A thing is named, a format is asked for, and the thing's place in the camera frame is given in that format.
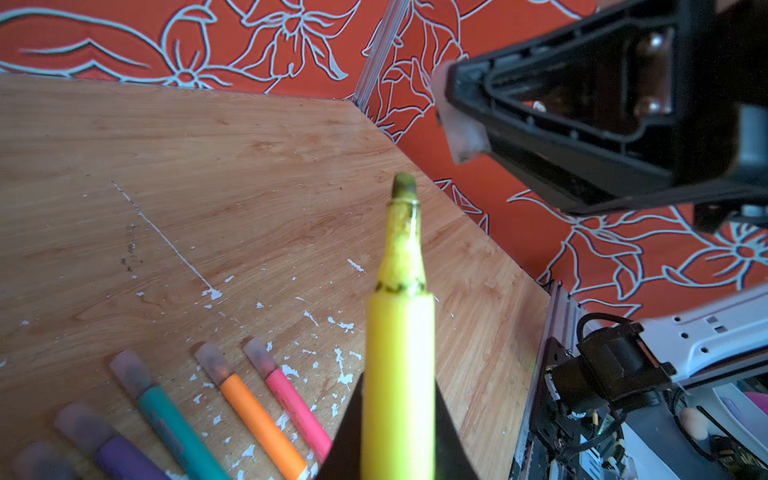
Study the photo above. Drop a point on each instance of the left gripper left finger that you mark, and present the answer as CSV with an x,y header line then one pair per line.
x,y
344,459

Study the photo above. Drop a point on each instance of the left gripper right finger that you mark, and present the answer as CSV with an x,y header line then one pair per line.
x,y
451,460

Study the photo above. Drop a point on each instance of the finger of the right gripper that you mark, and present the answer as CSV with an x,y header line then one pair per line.
x,y
645,104

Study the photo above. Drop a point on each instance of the pink marker pen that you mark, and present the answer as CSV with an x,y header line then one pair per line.
x,y
300,414

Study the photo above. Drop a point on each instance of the yellow marker pen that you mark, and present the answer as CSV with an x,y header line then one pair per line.
x,y
398,414

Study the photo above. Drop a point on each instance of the orange marker pen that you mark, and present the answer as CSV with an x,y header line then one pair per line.
x,y
277,447

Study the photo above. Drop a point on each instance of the green marker pen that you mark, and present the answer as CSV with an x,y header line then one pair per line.
x,y
179,437

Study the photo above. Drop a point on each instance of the purple marker pen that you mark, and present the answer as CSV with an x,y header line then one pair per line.
x,y
120,459

